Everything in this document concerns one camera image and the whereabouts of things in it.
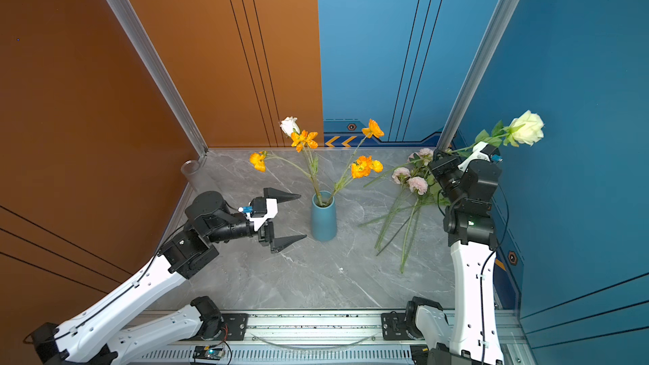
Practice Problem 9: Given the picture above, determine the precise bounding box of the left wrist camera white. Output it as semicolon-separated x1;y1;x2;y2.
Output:
238;197;278;232

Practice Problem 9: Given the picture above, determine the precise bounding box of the left green circuit board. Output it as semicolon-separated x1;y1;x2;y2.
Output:
192;346;227;364

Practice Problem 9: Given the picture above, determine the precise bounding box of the clear ribbed glass vase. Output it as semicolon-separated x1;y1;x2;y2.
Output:
181;160;203;194

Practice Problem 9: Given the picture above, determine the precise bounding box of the white rosebud flower stem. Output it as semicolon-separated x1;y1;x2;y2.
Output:
280;117;320;194

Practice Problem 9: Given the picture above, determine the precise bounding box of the left aluminium corner post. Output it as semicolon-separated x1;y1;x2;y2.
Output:
106;0;209;160

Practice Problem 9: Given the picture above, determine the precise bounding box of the right circuit board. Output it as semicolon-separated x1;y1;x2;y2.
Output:
410;345;436;365

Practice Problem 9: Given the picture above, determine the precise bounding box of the pink carnation flower stem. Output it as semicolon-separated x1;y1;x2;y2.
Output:
360;148;449;274

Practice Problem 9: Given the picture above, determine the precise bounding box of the aluminium corner post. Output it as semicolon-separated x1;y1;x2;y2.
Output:
438;0;520;150
106;0;209;160

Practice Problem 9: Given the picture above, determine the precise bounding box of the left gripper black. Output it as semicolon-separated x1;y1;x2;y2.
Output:
207;189;305;254

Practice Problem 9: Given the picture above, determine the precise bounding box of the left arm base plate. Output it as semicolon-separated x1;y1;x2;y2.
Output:
185;313;249;342

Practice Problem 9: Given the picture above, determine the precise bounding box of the right aluminium corner post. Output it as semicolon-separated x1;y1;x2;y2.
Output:
438;0;520;150

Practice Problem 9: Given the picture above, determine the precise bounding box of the aluminium front rail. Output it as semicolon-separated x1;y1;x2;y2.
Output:
130;309;427;364

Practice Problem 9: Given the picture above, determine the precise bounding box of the teal ceramic vase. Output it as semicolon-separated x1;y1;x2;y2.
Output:
311;191;337;242

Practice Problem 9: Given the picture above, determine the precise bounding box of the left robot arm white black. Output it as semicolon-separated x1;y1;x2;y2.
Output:
30;188;302;364

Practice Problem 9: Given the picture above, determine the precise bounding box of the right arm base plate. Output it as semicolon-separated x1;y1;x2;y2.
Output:
380;311;422;341

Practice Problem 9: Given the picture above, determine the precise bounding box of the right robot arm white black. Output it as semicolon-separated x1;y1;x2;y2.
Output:
406;142;504;364

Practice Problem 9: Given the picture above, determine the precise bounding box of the white cream rose stem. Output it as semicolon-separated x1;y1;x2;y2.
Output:
362;110;546;189

